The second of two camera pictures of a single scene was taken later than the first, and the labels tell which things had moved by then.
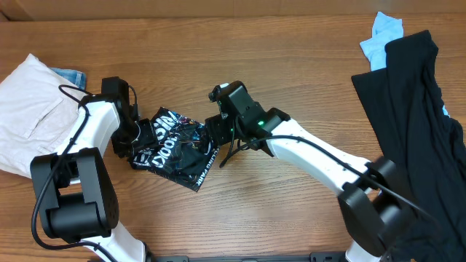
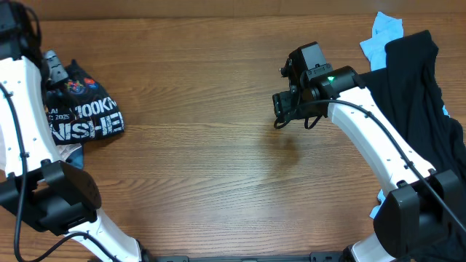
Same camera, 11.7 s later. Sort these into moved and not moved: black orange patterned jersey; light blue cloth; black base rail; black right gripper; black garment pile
Moved: black right gripper; black orange patterned jersey
Not moved: black base rail; black garment pile; light blue cloth
